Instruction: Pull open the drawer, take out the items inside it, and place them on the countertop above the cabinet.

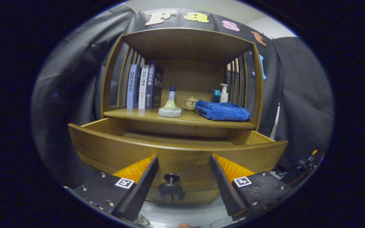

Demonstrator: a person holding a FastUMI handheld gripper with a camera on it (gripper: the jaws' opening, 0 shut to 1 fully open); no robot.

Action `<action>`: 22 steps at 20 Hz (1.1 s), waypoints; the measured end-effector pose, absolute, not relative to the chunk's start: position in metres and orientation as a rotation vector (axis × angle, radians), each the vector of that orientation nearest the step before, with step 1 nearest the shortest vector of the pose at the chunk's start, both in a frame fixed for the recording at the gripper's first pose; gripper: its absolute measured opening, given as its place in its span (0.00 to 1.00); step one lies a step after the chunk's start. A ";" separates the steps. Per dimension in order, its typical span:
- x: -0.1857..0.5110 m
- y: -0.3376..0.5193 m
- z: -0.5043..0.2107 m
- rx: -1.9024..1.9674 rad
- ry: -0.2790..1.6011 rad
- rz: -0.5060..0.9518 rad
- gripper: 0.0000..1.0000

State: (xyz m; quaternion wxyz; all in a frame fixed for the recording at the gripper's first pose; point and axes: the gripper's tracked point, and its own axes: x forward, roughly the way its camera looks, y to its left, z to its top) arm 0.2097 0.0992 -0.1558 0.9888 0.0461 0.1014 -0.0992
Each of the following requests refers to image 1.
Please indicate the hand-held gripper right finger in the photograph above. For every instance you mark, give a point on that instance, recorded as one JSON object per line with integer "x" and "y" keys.
{"x": 223, "y": 186}

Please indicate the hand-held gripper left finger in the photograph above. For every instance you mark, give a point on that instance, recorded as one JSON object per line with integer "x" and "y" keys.
{"x": 144, "y": 186}

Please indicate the wooden drawer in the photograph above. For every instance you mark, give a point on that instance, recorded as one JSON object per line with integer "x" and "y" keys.
{"x": 185, "y": 158}

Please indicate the cream brush white pad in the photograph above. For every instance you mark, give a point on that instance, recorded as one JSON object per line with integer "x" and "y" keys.
{"x": 169, "y": 112}

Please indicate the wooden cabinet door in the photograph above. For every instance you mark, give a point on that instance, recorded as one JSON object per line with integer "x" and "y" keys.
{"x": 154, "y": 197}
{"x": 201, "y": 198}

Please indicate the wooden countertop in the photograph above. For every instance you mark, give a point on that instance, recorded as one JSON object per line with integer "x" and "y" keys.
{"x": 144, "y": 114}

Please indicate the wooden cabinet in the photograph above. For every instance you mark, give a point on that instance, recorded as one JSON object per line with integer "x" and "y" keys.
{"x": 185, "y": 44}

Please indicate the blue folded towel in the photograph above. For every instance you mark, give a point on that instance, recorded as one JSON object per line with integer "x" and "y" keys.
{"x": 223, "y": 110}

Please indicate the black device orange tip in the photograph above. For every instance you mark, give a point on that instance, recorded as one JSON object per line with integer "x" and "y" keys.
{"x": 306, "y": 164}

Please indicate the beige lidded teacup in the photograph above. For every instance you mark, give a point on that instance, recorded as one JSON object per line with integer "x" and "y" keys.
{"x": 190, "y": 104}

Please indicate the teal bottle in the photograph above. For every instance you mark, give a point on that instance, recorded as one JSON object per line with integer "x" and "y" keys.
{"x": 216, "y": 96}

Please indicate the white pump bottle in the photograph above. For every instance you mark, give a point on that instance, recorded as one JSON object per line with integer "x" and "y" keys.
{"x": 223, "y": 96}

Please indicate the white bottle blue cap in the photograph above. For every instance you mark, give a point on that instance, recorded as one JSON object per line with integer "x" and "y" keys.
{"x": 172, "y": 93}

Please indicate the white book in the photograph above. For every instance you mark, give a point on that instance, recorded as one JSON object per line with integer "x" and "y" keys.
{"x": 143, "y": 87}

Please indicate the light blue book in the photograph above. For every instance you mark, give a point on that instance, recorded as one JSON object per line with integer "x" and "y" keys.
{"x": 133, "y": 87}

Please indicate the dark blue book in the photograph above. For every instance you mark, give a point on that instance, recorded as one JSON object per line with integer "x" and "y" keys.
{"x": 154, "y": 85}

